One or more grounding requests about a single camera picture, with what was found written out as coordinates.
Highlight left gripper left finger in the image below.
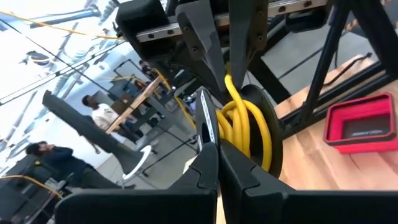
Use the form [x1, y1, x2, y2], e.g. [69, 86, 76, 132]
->
[55, 141, 220, 224]

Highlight wooden work table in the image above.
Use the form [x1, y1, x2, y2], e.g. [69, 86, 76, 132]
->
[104, 76, 163, 135]

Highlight yellow ceiling cable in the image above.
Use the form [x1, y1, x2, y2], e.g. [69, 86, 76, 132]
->
[0, 9, 124, 40]

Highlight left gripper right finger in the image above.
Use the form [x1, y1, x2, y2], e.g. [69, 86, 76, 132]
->
[219, 139, 398, 224]

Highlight black screen cabinet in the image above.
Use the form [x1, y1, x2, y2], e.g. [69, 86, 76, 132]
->
[0, 154, 66, 224]

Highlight thin yellow hanging cable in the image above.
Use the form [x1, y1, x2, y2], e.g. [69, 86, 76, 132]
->
[0, 174, 65, 200]

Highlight yellow cord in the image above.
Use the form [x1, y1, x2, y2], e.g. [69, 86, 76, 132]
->
[216, 73, 273, 172]

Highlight black metal table frame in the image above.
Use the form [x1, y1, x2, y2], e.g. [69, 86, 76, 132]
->
[248, 0, 398, 141]

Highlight person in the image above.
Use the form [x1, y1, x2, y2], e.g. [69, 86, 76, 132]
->
[81, 95, 127, 139]
[139, 59, 157, 79]
[25, 141, 123, 190]

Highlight black cable with plug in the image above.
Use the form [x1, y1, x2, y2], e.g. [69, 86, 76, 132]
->
[323, 52, 373, 87]

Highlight red grey portable drive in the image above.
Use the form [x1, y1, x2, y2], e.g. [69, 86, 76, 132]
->
[322, 92, 397, 155]

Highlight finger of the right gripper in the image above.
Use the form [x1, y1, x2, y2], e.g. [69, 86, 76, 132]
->
[228, 0, 269, 90]
[175, 0, 226, 98]

